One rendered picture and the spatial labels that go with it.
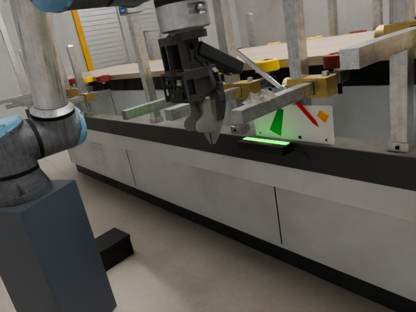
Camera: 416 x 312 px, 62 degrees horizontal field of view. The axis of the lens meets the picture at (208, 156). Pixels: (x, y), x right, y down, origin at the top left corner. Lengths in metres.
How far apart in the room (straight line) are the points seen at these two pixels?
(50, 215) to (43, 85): 0.44
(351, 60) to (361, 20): 8.58
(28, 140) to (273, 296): 1.09
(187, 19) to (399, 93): 0.47
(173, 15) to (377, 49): 0.32
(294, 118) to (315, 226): 0.56
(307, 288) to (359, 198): 0.65
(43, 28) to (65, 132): 0.35
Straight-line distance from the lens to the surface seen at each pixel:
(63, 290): 1.42
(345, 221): 1.32
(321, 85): 0.90
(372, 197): 0.97
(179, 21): 0.61
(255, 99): 0.77
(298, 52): 0.93
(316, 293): 1.52
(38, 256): 1.32
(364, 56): 0.57
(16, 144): 1.31
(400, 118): 0.85
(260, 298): 1.52
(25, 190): 1.32
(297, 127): 0.97
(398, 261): 1.31
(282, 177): 1.11
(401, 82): 0.83
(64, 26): 9.01
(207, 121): 0.65
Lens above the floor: 1.01
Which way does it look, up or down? 19 degrees down
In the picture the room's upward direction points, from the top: 11 degrees counter-clockwise
